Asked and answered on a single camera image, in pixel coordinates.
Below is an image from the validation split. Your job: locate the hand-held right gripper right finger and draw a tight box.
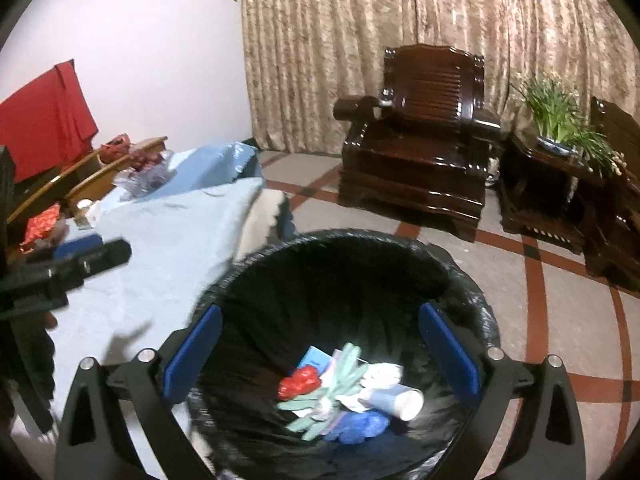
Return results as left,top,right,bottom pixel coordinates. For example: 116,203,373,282
419,302,587,480

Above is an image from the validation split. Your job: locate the beige tissue box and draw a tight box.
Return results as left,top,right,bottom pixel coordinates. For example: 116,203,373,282
74,199,103,228

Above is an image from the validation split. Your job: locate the shiny blue tablecloth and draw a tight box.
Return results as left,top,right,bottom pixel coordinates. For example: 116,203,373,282
117,142,263,201

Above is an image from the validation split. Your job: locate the dark wooden side table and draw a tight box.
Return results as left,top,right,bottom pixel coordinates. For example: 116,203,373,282
495,130,606,256

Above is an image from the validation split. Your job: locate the dark wooden armchair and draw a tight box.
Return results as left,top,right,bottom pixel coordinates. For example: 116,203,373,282
333,45,503,243
582,96,640,293

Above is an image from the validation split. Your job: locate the pile of red apples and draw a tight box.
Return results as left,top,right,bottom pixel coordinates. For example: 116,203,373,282
129,144,166,168

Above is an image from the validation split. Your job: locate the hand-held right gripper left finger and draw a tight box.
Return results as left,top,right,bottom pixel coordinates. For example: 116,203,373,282
54,304,223,480

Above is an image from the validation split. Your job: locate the white tissue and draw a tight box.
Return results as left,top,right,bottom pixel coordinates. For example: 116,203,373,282
360,361,404,391

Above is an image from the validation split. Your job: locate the red shiny wrapper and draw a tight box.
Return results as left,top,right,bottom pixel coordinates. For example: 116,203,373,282
277,366,321,401

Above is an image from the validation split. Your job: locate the green rubber glove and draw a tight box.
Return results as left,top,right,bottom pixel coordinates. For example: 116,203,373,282
320,342,373,401
276,392,351,442

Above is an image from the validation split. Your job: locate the small white cardboard box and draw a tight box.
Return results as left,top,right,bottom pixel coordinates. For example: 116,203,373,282
299,345,335,373

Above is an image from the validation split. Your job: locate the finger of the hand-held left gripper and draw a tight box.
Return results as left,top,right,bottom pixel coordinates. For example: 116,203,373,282
55,239,132,288
22,234,105,266

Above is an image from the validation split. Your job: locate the blue shoe cover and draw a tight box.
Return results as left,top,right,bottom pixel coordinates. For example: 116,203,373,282
325,407,391,446

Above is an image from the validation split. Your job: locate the wooden television cabinet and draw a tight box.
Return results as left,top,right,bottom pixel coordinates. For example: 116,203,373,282
7,135,168,241

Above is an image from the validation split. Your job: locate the red patterned packet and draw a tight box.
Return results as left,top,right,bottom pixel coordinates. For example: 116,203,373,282
20,212,61,253

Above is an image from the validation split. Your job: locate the potted narcissus plant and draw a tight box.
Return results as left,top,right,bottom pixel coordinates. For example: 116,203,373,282
512,72,626,176

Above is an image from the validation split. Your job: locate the trash bin with black bag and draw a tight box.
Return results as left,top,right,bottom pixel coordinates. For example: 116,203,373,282
187,229,500,480

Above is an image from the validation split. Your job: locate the white scalloped table cover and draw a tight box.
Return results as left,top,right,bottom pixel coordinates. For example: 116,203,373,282
235,192,291,263

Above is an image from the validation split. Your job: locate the glass fruit bowl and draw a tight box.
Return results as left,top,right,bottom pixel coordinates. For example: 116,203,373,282
112,157,176,196

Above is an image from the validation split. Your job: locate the red cloth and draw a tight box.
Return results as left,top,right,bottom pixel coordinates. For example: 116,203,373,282
0,60,99,183

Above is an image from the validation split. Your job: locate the beige floral curtain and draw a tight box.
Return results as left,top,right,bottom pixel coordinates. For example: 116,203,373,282
232,0,636,156

